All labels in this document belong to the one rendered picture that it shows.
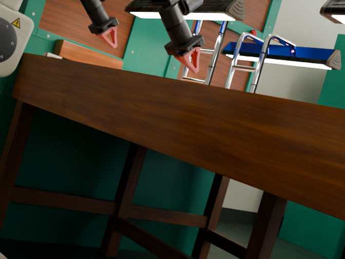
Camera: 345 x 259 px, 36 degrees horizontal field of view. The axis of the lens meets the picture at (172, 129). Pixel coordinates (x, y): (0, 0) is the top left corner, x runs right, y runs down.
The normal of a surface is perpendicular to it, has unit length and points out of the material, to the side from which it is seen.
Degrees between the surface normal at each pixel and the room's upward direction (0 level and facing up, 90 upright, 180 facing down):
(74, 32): 90
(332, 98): 90
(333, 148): 90
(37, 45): 90
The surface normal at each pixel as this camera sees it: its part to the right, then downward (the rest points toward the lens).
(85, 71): -0.75, -0.22
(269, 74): 0.66, 0.20
